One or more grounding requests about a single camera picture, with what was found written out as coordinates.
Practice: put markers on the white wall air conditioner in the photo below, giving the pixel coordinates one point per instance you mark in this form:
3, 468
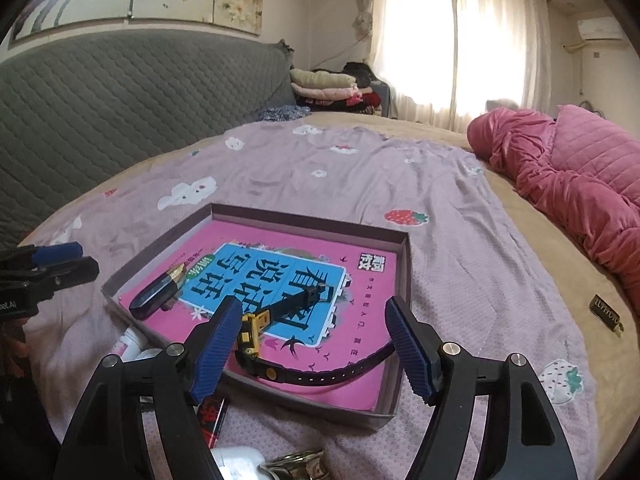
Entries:
600, 29

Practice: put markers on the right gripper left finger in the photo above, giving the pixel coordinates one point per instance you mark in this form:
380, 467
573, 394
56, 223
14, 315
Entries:
210, 345

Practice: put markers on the black gold lipstick tube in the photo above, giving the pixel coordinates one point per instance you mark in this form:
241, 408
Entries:
156, 295

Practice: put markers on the pink quilted duvet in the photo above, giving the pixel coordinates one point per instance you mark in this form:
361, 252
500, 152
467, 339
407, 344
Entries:
580, 170

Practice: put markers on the grey quilted headboard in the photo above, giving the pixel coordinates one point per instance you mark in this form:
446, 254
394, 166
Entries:
80, 110

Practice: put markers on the purple patterned bedsheet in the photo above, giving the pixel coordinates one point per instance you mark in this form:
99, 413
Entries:
77, 327

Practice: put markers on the white earbuds case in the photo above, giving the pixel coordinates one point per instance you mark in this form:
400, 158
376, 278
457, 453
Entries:
240, 463

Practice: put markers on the black and yellow wristwatch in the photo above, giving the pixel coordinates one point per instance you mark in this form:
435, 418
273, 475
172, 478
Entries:
294, 322

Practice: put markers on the red and black packet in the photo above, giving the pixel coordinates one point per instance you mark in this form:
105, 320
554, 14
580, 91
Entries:
211, 413

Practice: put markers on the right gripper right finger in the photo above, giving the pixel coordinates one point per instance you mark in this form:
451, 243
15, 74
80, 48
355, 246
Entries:
416, 344

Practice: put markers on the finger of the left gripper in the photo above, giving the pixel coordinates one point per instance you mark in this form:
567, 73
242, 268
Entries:
45, 282
50, 255

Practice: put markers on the small black labelled box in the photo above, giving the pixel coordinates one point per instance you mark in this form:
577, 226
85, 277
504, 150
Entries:
607, 314

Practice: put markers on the pink and blue book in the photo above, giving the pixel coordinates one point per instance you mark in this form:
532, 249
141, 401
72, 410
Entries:
258, 266

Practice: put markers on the white sheer curtains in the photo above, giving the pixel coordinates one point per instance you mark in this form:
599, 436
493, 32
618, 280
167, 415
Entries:
445, 60

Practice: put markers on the small white pill bottle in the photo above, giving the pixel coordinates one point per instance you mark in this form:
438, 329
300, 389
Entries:
130, 344

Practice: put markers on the stack of folded clothes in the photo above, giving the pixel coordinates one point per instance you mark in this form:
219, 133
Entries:
354, 89

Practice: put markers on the white bottle cap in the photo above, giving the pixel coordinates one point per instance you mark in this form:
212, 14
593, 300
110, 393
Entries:
148, 354

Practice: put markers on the shallow grey cardboard box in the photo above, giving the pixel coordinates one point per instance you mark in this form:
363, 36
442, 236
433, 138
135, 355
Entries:
369, 401

